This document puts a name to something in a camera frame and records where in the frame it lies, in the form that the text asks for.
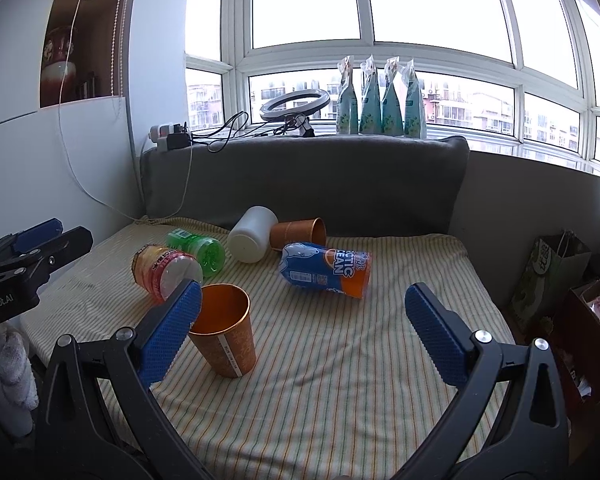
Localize black cable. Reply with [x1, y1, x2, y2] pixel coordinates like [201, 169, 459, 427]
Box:
[190, 111, 293, 154]

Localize wooden wall cabinet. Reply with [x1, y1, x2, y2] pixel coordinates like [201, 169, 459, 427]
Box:
[39, 0, 137, 109]

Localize blue and orange bottle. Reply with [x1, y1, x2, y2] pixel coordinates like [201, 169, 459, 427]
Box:
[279, 242, 372, 300]

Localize white plastic jar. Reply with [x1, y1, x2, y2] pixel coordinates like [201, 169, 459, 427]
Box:
[227, 205, 279, 264]

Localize grey fuzzy cloth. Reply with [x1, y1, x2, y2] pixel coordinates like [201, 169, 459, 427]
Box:
[0, 330, 40, 411]

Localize striped blanket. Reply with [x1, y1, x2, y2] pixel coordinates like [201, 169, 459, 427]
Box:
[20, 216, 516, 480]

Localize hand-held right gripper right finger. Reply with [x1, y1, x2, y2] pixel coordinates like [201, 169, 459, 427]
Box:
[404, 282, 571, 480]

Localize ring light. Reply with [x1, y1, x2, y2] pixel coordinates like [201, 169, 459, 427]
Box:
[259, 88, 331, 138]

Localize white cable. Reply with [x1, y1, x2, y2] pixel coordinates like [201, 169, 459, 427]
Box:
[57, 0, 193, 223]

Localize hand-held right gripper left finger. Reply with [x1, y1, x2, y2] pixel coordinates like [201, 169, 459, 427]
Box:
[34, 277, 206, 480]

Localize red patterned vase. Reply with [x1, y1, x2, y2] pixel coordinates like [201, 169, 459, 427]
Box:
[42, 25, 77, 103]

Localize green plastic bottle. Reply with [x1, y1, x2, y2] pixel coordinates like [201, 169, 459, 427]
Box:
[164, 228, 226, 279]

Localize orange paper cup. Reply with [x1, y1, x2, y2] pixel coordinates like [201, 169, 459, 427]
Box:
[269, 217, 327, 252]
[187, 283, 257, 379]

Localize grey sofa backrest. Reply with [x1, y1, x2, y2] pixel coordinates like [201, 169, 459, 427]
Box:
[140, 135, 471, 241]

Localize brown cardboard box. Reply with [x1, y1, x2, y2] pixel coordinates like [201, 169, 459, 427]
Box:
[550, 275, 600, 431]

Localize green paper bag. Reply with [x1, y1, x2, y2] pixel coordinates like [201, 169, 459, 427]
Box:
[510, 230, 593, 321]

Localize white power strip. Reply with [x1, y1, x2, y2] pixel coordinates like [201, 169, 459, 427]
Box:
[149, 122, 191, 152]

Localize white bead cord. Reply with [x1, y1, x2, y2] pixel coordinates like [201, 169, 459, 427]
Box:
[109, 0, 132, 97]

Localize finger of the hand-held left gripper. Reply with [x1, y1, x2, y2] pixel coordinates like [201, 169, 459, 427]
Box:
[15, 226, 94, 277]
[0, 218, 64, 267]

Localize red plastic bottle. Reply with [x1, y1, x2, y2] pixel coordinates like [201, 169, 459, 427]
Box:
[132, 243, 204, 303]

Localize white window frame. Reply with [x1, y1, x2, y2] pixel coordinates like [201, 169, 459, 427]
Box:
[185, 0, 600, 173]

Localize teal refill pouch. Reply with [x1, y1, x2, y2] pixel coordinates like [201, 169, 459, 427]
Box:
[336, 56, 359, 136]
[358, 55, 383, 136]
[402, 59, 428, 139]
[381, 56, 406, 137]

